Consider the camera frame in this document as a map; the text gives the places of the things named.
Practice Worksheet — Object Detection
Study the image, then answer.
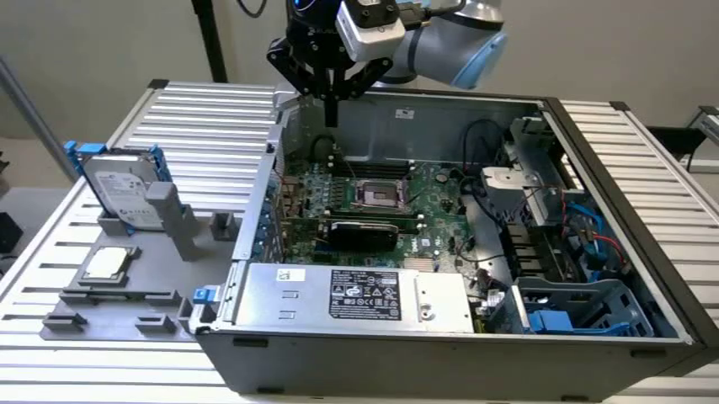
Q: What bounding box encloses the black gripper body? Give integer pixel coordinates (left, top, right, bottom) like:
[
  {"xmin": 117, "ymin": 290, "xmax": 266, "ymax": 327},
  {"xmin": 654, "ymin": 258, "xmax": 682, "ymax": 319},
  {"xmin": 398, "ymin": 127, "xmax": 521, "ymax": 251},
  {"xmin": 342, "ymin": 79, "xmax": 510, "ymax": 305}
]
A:
[{"xmin": 283, "ymin": 0, "xmax": 353, "ymax": 71}]

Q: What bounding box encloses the silver hard disk blue carrier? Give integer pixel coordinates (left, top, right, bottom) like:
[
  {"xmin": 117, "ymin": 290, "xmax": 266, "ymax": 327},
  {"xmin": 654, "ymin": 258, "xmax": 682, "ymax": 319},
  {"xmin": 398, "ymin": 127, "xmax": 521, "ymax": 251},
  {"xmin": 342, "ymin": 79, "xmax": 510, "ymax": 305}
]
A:
[{"xmin": 63, "ymin": 141, "xmax": 194, "ymax": 235}]

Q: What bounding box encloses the blue-grey plastic disk bay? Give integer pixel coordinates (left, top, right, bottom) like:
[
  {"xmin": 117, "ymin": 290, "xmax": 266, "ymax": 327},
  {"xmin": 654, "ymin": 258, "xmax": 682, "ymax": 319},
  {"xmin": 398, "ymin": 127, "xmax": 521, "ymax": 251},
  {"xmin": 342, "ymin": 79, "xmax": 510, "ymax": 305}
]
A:
[{"xmin": 507, "ymin": 274, "xmax": 660, "ymax": 338}]

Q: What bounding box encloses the black stand pole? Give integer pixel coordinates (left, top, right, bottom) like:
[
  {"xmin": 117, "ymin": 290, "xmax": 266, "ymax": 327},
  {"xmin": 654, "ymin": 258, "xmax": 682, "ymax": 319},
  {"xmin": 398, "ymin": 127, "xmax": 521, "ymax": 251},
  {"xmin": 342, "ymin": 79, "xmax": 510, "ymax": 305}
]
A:
[{"xmin": 189, "ymin": 0, "xmax": 230, "ymax": 83}]

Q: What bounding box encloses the CPU socket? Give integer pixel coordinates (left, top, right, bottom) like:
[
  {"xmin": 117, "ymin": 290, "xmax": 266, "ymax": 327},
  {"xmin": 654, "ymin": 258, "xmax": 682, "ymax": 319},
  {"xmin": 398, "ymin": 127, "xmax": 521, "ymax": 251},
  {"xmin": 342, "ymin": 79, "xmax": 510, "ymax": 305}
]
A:
[{"xmin": 350, "ymin": 178, "xmax": 413, "ymax": 212}]

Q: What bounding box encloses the green motherboard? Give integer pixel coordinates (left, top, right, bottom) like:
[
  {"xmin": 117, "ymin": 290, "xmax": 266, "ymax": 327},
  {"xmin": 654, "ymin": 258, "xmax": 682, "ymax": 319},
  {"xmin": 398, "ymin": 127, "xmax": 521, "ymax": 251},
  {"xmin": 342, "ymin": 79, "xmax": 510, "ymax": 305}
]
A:
[{"xmin": 279, "ymin": 159, "xmax": 481, "ymax": 275}]

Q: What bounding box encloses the black graphics card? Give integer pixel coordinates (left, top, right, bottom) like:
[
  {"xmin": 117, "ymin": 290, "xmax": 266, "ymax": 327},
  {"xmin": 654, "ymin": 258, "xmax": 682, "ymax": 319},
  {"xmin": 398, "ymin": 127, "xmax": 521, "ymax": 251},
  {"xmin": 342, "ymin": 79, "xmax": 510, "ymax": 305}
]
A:
[{"xmin": 318, "ymin": 220, "xmax": 403, "ymax": 254}]

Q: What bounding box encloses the grey metal drive cage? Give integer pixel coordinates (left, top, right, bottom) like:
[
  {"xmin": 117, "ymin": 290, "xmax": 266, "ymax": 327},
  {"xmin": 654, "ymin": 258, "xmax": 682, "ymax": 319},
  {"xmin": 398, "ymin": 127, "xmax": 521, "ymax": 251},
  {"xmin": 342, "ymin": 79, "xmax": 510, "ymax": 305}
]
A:
[{"xmin": 479, "ymin": 116, "xmax": 588, "ymax": 229}]

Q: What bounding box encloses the aluminium profile bar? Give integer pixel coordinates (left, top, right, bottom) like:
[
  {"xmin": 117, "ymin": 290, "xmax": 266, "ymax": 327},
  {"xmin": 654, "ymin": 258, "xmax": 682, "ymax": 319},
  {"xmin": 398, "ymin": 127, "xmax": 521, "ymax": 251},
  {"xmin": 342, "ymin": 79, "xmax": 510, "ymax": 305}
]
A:
[{"xmin": 0, "ymin": 54, "xmax": 78, "ymax": 183}]

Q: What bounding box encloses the silver power supply unit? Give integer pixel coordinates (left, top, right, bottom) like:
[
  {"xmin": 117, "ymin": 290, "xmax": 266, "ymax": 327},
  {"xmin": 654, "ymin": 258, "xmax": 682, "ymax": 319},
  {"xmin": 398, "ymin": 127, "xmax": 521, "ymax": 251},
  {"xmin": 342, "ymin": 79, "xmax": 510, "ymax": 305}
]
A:
[{"xmin": 231, "ymin": 262, "xmax": 477, "ymax": 336}]

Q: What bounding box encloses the blue plastic case latch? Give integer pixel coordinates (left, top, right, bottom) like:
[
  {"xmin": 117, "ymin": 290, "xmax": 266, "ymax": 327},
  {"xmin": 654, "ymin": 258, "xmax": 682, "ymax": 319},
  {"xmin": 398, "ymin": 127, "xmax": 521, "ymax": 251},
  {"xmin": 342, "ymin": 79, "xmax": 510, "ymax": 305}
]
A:
[{"xmin": 191, "ymin": 284, "xmax": 221, "ymax": 306}]

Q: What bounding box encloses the silver CPU chip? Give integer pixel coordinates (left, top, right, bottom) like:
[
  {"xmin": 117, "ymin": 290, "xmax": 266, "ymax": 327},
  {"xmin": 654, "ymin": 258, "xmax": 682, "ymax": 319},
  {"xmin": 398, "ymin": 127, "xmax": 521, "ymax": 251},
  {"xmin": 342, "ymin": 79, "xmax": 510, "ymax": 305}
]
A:
[{"xmin": 81, "ymin": 246, "xmax": 143, "ymax": 281}]

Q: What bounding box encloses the black box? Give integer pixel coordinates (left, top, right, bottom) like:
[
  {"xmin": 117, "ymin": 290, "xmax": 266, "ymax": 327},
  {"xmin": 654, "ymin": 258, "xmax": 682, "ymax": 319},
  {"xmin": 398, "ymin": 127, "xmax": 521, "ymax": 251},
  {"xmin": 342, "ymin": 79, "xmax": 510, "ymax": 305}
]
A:
[{"xmin": 0, "ymin": 210, "xmax": 26, "ymax": 255}]

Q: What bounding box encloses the grey parts rack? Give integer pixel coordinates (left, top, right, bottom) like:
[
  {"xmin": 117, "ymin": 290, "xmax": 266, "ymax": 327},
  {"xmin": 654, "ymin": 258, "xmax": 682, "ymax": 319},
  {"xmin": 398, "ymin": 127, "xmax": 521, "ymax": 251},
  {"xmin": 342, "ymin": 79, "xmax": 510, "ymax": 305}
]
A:
[{"xmin": 35, "ymin": 182, "xmax": 250, "ymax": 343}]

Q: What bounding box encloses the black open PC case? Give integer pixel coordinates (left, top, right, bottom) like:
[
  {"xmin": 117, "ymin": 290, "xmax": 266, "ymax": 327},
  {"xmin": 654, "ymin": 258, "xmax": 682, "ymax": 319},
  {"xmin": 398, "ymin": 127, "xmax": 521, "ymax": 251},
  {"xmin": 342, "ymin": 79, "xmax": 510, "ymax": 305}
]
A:
[{"xmin": 194, "ymin": 82, "xmax": 710, "ymax": 397}]

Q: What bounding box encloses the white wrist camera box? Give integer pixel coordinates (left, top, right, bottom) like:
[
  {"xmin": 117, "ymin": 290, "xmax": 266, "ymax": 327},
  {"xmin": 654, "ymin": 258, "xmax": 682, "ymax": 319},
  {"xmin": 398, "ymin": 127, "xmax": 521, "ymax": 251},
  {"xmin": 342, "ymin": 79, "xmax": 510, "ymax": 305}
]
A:
[{"xmin": 335, "ymin": 0, "xmax": 407, "ymax": 63}]

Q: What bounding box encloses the black hanging cable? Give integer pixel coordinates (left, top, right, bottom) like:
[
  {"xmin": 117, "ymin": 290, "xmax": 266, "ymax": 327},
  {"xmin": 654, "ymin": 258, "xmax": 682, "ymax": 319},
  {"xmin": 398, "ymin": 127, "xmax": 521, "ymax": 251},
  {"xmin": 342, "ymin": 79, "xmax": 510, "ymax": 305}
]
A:
[{"xmin": 234, "ymin": 0, "xmax": 289, "ymax": 19}]

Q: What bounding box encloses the black camera cable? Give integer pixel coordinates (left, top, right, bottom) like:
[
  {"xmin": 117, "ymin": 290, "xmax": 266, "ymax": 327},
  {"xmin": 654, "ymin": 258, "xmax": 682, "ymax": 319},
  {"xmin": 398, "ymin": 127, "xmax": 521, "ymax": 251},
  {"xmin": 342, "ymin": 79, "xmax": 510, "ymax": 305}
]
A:
[{"xmin": 399, "ymin": 0, "xmax": 469, "ymax": 31}]

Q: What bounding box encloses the black looped power cable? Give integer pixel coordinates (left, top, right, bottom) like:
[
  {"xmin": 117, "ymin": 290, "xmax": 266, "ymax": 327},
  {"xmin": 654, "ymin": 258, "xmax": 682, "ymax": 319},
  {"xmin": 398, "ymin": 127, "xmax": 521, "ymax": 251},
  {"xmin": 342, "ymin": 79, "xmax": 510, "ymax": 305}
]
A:
[{"xmin": 459, "ymin": 119, "xmax": 509, "ymax": 199}]

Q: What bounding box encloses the blue data wire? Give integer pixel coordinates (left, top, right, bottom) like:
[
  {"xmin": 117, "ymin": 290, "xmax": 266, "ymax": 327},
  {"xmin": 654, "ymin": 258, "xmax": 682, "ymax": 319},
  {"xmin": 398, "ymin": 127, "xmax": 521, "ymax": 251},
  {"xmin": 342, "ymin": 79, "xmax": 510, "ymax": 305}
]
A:
[{"xmin": 563, "ymin": 200, "xmax": 608, "ymax": 279}]

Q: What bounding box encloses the red data wire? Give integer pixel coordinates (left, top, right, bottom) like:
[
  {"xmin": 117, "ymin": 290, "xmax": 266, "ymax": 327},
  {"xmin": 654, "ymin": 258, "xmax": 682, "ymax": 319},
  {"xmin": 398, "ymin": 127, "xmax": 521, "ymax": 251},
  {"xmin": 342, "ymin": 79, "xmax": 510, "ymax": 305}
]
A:
[{"xmin": 592, "ymin": 234, "xmax": 630, "ymax": 271}]

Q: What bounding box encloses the aluminium frame with black base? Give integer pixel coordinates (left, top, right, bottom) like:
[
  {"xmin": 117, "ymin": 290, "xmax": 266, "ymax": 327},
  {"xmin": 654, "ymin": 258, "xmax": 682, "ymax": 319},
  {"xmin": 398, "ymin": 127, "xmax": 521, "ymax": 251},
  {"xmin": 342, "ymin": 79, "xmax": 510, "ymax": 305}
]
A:
[{"xmin": 645, "ymin": 104, "xmax": 719, "ymax": 173}]

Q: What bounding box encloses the blue plastic disk bracket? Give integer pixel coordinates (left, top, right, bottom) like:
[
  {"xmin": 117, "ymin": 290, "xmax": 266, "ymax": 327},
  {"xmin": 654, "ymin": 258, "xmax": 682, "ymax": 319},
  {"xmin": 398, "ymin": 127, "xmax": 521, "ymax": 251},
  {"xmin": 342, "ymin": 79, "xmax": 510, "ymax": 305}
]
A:
[{"xmin": 530, "ymin": 309, "xmax": 577, "ymax": 335}]

